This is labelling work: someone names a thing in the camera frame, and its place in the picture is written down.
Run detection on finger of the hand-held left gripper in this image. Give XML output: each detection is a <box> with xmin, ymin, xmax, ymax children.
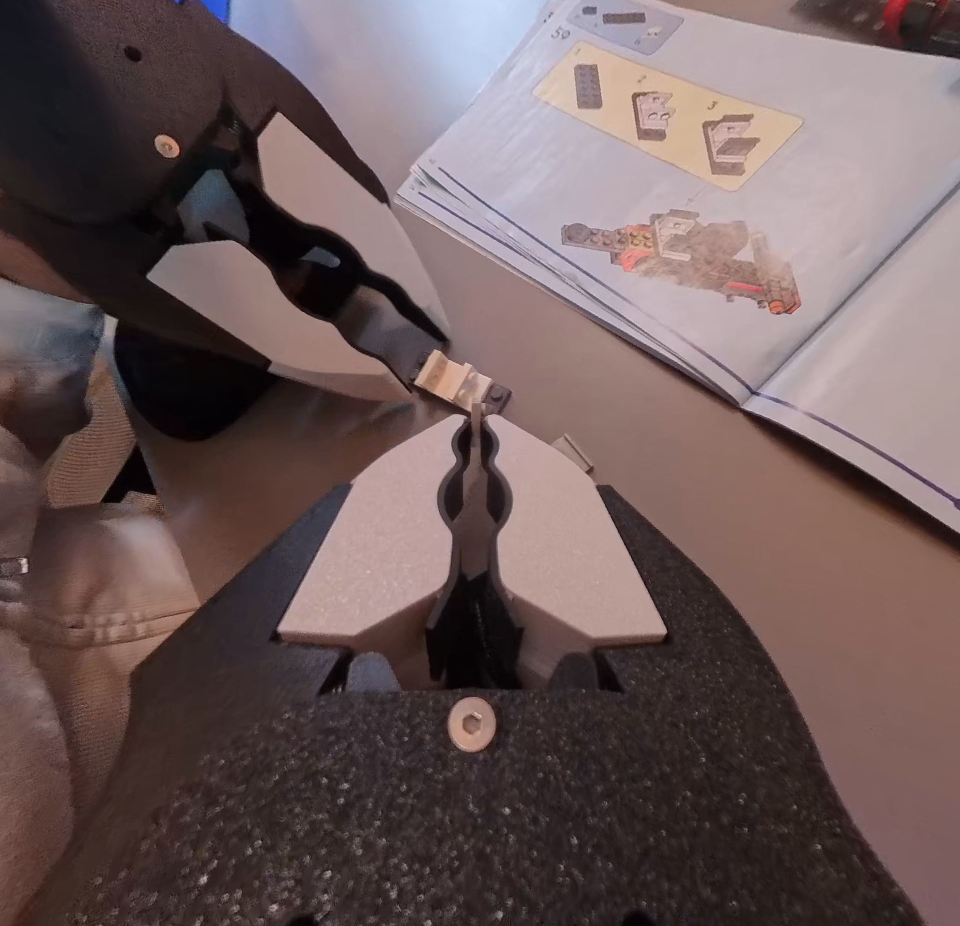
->
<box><xmin>240</xmin><ymin>110</ymin><xmax>453</xmax><ymax>344</ymax></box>
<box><xmin>146</xmin><ymin>221</ymin><xmax>421</xmax><ymax>404</ymax></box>

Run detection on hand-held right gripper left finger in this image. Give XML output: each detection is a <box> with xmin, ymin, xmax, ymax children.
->
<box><xmin>277</xmin><ymin>413</ymin><xmax>479</xmax><ymax>689</ymax></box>

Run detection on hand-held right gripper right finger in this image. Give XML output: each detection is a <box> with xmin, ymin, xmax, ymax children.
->
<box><xmin>478</xmin><ymin>413</ymin><xmax>669</xmax><ymax>689</ymax></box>

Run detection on dark grey lego plate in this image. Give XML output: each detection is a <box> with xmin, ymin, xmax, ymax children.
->
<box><xmin>409</xmin><ymin>358</ymin><xmax>514</xmax><ymax>411</ymax></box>

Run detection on black padded cushion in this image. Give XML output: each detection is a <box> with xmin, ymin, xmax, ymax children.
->
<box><xmin>112</xmin><ymin>326</ymin><xmax>275</xmax><ymax>441</ymax></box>

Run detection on open instruction booklet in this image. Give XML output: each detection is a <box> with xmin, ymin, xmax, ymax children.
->
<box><xmin>395</xmin><ymin>0</ymin><xmax>960</xmax><ymax>533</ymax></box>

